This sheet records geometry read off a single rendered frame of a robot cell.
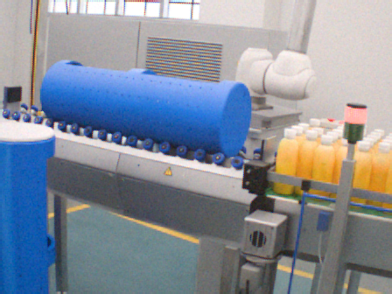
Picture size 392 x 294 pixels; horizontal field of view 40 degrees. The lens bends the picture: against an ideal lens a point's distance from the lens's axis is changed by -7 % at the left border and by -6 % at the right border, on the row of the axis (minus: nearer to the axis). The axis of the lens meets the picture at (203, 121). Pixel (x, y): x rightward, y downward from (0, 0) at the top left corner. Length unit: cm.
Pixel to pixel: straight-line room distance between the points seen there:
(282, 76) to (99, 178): 90
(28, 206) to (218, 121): 72
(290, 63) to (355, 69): 227
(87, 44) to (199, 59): 111
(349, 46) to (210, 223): 288
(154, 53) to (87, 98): 188
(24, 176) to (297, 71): 125
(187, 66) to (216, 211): 199
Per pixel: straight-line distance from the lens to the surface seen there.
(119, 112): 219
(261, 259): 177
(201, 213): 211
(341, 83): 475
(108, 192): 234
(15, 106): 282
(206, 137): 201
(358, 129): 156
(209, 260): 277
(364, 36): 468
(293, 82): 244
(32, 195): 188
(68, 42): 476
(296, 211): 183
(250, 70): 255
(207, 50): 383
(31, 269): 198
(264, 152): 202
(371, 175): 185
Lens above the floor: 143
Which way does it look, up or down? 10 degrees down
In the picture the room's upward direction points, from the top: 5 degrees clockwise
